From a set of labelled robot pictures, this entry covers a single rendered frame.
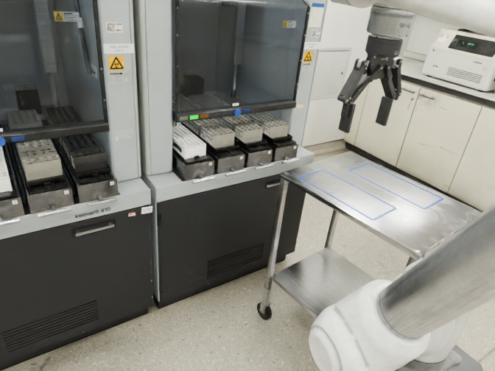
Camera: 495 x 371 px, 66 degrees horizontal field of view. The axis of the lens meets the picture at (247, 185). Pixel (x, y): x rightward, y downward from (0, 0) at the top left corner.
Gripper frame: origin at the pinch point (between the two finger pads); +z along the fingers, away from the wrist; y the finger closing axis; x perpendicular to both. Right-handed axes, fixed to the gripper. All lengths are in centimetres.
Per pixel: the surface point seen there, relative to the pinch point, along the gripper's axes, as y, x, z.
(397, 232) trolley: 23.6, -5.3, 38.0
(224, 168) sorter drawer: 2, 66, 44
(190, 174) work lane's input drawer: -14, 66, 44
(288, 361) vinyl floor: 11, 16, 120
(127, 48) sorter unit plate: -34, 75, -4
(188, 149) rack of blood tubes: -14, 70, 34
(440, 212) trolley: 49, -4, 38
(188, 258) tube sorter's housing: -15, 66, 88
